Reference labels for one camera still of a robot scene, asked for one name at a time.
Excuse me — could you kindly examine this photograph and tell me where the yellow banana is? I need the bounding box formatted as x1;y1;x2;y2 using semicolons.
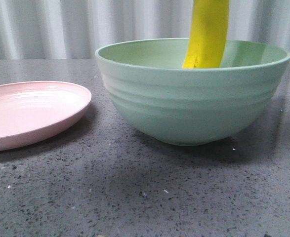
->
182;0;229;69

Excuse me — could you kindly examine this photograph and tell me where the green ribbed bowl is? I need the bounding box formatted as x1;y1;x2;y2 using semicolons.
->
95;38;290;146

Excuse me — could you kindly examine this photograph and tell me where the pink plate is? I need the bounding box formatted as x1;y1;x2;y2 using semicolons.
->
0;81;91;151

